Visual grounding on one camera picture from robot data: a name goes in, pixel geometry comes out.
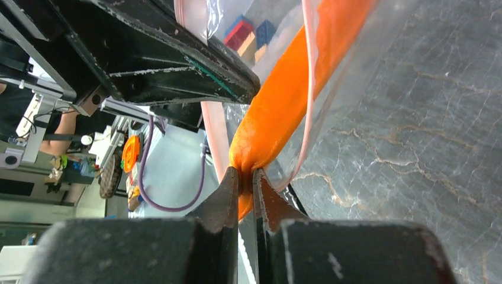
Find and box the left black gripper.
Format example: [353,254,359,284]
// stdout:
[0,0,205,132]

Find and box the blue toy block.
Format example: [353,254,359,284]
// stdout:
[255,20,276,50]

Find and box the red toy block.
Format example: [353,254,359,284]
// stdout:
[224,20,254,51]

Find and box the small wooden block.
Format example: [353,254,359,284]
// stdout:
[237,32,257,64]

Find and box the clear zip top bag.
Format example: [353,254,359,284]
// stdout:
[173,0,420,193]

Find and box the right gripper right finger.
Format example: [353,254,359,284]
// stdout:
[253,169,456,283]

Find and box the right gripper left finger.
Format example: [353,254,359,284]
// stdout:
[21,167,239,283]

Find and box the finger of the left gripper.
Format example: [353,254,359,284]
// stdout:
[59,1,260,105]

